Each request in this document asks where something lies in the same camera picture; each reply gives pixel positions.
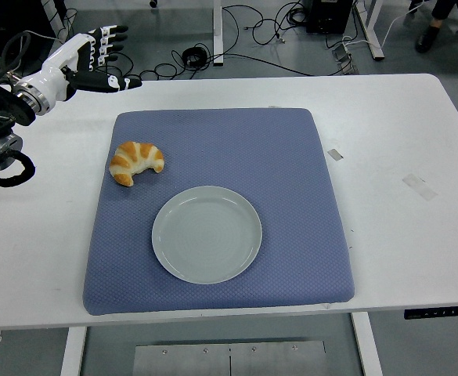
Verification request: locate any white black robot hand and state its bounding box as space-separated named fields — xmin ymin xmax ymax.
xmin=16 ymin=24 xmax=143 ymax=103

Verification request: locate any golden striped croissant bread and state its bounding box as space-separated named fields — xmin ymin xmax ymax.
xmin=109 ymin=140 xmax=165 ymax=187

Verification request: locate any round grey plate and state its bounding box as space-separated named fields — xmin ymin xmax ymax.
xmin=151 ymin=185 xmax=263 ymax=285

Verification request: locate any black cabinet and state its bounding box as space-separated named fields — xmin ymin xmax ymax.
xmin=0 ymin=0 xmax=57 ymax=63

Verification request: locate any blue quilted mat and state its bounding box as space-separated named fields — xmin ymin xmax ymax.
xmin=81 ymin=107 xmax=357 ymax=317

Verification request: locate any white table leg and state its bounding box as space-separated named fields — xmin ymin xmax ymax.
xmin=351 ymin=313 xmax=384 ymax=376
xmin=60 ymin=327 xmax=88 ymax=376

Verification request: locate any black computer box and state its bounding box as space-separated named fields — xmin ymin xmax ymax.
xmin=305 ymin=0 xmax=352 ymax=34

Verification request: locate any grey floor pedal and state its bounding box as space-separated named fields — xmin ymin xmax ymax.
xmin=332 ymin=43 xmax=359 ymax=75

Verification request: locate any grey metal plate with screws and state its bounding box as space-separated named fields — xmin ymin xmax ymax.
xmin=132 ymin=340 xmax=327 ymax=376

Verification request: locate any person's leg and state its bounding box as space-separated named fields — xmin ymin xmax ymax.
xmin=414 ymin=0 xmax=458 ymax=54

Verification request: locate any large grey tape piece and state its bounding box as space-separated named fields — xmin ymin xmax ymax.
xmin=402 ymin=173 xmax=439 ymax=202

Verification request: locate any black table control panel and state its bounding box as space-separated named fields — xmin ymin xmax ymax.
xmin=403 ymin=308 xmax=458 ymax=321

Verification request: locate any white desk frame leg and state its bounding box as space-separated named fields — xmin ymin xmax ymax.
xmin=40 ymin=0 xmax=70 ymax=44
xmin=211 ymin=0 xmax=225 ymax=67
xmin=355 ymin=0 xmax=385 ymax=61

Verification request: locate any coiled black cable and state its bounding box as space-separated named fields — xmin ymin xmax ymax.
xmin=181 ymin=45 xmax=210 ymax=68

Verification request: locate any long black floor cable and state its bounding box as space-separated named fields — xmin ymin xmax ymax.
xmin=208 ymin=53 xmax=314 ymax=77

